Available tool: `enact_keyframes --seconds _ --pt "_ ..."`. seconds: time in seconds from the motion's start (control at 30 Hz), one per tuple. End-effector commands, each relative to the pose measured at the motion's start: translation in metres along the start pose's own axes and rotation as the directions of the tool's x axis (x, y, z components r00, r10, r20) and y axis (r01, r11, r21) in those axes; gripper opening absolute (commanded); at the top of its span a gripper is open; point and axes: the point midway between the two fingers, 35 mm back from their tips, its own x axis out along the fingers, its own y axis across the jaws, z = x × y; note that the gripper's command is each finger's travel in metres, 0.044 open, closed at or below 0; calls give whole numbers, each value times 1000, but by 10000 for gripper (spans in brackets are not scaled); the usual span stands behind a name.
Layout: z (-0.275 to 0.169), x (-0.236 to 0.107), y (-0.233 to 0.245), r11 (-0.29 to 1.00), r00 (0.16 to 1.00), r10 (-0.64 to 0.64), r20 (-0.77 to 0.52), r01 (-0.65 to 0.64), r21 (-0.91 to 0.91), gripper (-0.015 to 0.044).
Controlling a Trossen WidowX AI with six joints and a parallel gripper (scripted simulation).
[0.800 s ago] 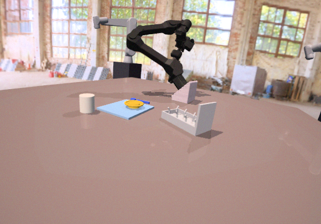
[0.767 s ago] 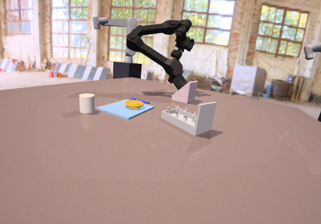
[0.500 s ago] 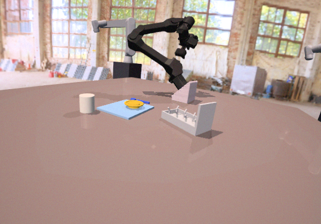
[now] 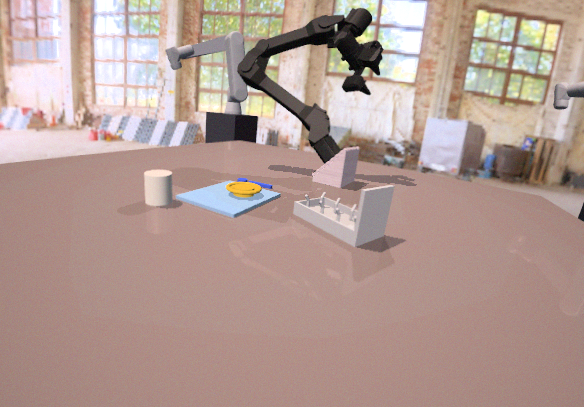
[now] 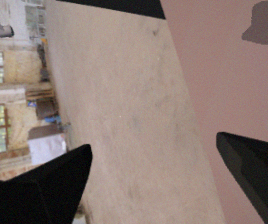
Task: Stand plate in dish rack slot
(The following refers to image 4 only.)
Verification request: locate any light blue flat mat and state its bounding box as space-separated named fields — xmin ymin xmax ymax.
xmin=176 ymin=181 xmax=281 ymax=218

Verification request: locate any cream cylinder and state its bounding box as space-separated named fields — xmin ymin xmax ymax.
xmin=144 ymin=170 xmax=173 ymax=206

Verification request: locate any yellow plate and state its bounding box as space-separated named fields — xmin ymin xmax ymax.
xmin=226 ymin=182 xmax=262 ymax=197

